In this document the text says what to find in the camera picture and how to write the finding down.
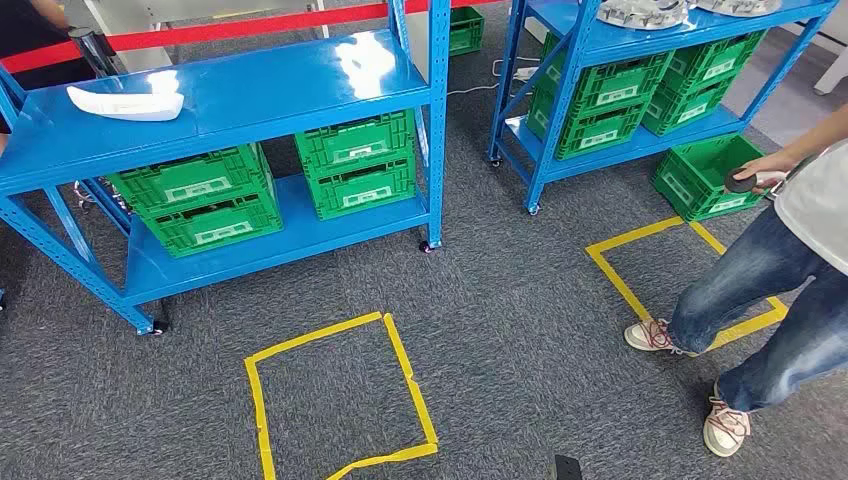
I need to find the silver metal part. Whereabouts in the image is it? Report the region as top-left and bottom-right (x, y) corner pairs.
(694, 0), (784, 19)
(596, 0), (692, 32)

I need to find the black stanchion post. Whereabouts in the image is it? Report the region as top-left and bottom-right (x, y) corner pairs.
(68, 26), (124, 79)

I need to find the black robot body edge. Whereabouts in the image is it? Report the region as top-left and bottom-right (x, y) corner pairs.
(549, 454), (584, 480)

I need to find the blue metal shelf rack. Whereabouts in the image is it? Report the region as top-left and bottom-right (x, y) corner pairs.
(488, 0), (839, 217)
(0, 0), (452, 336)

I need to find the white floor cable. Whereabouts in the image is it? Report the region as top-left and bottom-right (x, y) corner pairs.
(447, 56), (541, 97)

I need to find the red barrier belt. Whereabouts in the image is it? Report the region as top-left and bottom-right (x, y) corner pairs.
(0, 0), (505, 75)

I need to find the person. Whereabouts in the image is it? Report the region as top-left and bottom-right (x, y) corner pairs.
(0, 0), (99, 94)
(622, 102), (848, 460)

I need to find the chrome chair base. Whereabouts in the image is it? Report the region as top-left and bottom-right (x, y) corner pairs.
(72, 178), (134, 215)

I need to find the white plastic part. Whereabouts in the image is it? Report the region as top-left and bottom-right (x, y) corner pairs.
(66, 86), (185, 123)

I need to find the yellow floor tape square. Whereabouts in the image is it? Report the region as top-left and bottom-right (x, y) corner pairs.
(585, 216), (790, 352)
(243, 311), (440, 480)

